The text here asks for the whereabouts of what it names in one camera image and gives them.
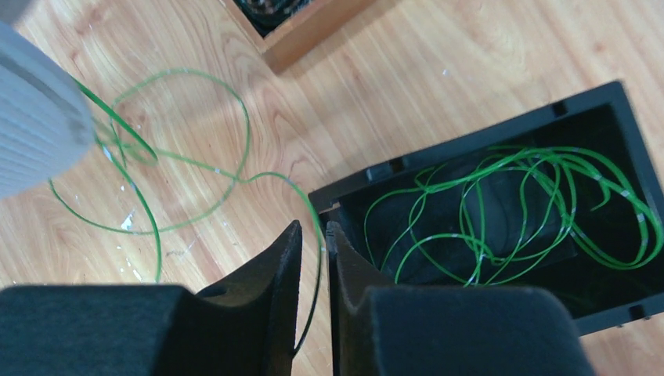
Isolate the green wire coil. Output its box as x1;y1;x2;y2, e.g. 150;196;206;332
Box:
49;67;327;356

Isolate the dark cloth roll in tray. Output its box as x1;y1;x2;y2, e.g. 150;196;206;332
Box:
235;0;311;37

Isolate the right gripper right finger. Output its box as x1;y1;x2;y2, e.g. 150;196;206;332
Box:
326;222;595;375

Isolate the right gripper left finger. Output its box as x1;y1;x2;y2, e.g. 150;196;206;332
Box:
1;221;302;375

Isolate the wooden compartment tray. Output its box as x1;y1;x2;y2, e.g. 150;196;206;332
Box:
221;1;373;73

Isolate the grey filament spool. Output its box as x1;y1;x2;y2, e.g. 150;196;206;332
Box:
1;1;95;197

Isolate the green wire in black bin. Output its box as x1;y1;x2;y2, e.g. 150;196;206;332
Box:
363;145;664;287

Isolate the black plastic bin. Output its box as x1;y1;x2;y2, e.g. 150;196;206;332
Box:
309;81;663;334

